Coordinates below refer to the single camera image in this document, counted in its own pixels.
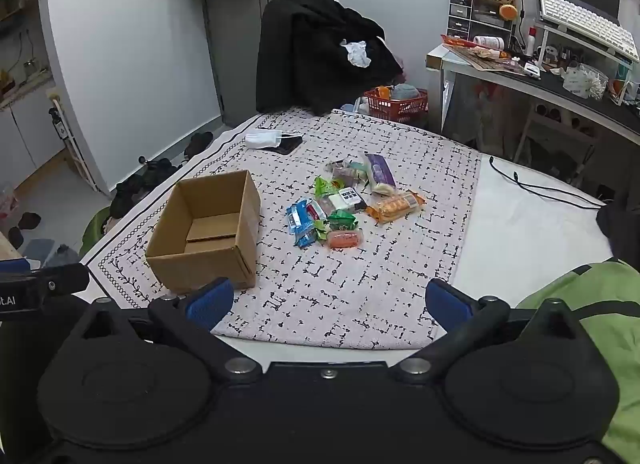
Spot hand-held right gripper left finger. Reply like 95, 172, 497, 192
75, 278, 263, 385

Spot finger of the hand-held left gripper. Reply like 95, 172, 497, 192
30, 263, 91, 296

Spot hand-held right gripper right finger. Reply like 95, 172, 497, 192
392, 278, 583, 385

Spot brown cardboard box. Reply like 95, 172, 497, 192
144, 169, 262, 295

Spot orange cracker packet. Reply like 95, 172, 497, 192
365, 190, 426, 224

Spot blue snack packet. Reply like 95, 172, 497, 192
285, 198, 314, 233
294, 224, 321, 249

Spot black and white snack packet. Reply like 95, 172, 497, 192
320, 187, 369, 213

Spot purple snack packet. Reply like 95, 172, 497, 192
364, 153, 399, 196

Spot green packet with red print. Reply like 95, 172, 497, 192
313, 176, 341, 200

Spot clear packet with purple bun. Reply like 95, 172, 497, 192
327, 160, 354, 185

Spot printed white blanket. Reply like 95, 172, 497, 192
80, 109, 484, 351

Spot black shoes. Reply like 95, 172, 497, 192
109, 157, 179, 218

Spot green cloth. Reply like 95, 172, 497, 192
517, 259, 640, 464

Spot black slippers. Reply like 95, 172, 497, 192
182, 131, 215, 158

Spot white face mask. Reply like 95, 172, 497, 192
244, 128, 284, 150

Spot black phone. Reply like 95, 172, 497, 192
272, 134, 304, 155

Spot white plastic bag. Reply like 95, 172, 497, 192
444, 78, 507, 146

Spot red plastic basket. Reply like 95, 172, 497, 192
363, 87, 430, 123

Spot white desk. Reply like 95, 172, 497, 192
425, 42, 640, 146

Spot grey door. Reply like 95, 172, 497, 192
202, 0, 316, 128

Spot red flat snack packet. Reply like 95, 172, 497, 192
440, 34, 506, 53

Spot clear bag of cotton swabs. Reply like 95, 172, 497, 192
562, 63, 610, 100

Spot white crumpled cloth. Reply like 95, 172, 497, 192
341, 40, 372, 68

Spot black jacket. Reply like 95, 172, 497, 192
255, 0, 404, 116

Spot white keyboard riser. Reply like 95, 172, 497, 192
532, 18, 640, 106

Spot grey drawer organizer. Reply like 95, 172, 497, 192
446, 0, 516, 46

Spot white keyboard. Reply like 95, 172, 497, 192
537, 0, 640, 60

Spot black cable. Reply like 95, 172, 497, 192
487, 156, 609, 210

